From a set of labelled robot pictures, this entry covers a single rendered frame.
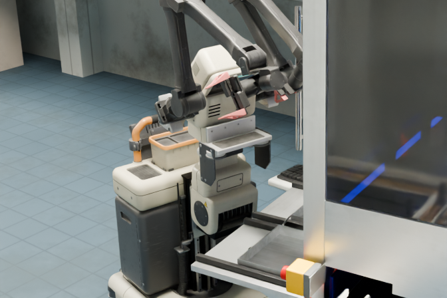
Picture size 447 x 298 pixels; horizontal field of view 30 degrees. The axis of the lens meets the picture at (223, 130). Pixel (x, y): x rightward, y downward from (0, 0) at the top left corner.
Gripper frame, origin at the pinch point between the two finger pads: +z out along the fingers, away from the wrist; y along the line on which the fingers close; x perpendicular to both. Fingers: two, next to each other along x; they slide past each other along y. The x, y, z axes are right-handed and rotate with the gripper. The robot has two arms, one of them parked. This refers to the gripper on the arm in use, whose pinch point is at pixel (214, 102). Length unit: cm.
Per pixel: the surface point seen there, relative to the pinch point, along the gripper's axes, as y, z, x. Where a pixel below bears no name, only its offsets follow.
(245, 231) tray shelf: 43, -8, 29
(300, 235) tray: 50, -18, 15
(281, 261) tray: 53, -4, 9
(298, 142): 28, -70, 67
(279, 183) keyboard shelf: 39, -53, 66
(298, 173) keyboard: 39, -61, 64
